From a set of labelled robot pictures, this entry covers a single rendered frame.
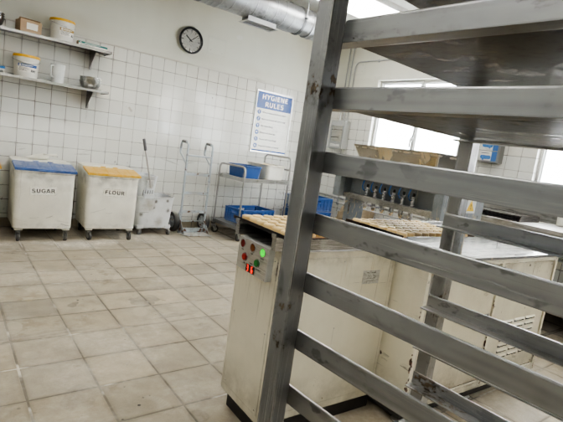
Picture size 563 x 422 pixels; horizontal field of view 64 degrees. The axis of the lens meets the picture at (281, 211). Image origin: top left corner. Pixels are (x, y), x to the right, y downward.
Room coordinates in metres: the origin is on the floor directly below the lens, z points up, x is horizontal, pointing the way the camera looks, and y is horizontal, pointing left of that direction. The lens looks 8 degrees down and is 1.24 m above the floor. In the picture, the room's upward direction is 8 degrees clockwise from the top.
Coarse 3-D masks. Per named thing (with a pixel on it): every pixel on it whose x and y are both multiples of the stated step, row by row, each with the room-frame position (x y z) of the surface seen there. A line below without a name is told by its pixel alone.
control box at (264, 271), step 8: (240, 240) 1.92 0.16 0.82; (248, 240) 1.87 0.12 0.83; (256, 240) 1.86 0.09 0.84; (240, 248) 1.91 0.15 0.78; (248, 248) 1.86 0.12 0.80; (256, 248) 1.81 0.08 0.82; (264, 248) 1.77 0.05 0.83; (240, 256) 1.90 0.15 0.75; (248, 256) 1.86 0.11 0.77; (256, 256) 1.80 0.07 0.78; (264, 256) 1.76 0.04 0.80; (272, 256) 1.75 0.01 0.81; (240, 264) 1.90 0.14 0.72; (248, 264) 1.84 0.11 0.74; (264, 264) 1.75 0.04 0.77; (272, 264) 1.75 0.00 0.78; (256, 272) 1.79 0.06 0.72; (264, 272) 1.75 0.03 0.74; (264, 280) 1.74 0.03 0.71
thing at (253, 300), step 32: (320, 256) 1.83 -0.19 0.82; (352, 256) 1.94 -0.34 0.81; (256, 288) 1.83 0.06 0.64; (352, 288) 1.96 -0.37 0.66; (384, 288) 2.09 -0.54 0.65; (256, 320) 1.80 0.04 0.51; (320, 320) 1.87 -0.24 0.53; (352, 320) 1.98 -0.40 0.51; (256, 352) 1.78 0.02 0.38; (352, 352) 2.00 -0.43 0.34; (224, 384) 1.96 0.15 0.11; (256, 384) 1.75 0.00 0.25; (320, 384) 1.90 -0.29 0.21; (256, 416) 1.73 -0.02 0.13; (288, 416) 1.81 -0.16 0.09
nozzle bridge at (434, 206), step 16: (336, 176) 2.54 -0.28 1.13; (336, 192) 2.52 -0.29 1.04; (352, 192) 2.54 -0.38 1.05; (400, 192) 2.27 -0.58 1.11; (416, 192) 2.19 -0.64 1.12; (352, 208) 2.60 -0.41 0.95; (400, 208) 2.19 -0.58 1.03; (416, 208) 2.11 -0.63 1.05; (432, 208) 2.00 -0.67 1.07; (480, 208) 2.15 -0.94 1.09
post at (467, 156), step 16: (464, 144) 0.94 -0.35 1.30; (464, 160) 0.93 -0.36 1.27; (448, 208) 0.94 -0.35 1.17; (464, 208) 0.94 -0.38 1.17; (448, 240) 0.93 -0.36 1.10; (432, 288) 0.94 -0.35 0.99; (448, 288) 0.94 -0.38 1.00; (432, 320) 0.93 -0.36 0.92; (416, 368) 0.94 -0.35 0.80; (432, 368) 0.94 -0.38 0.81
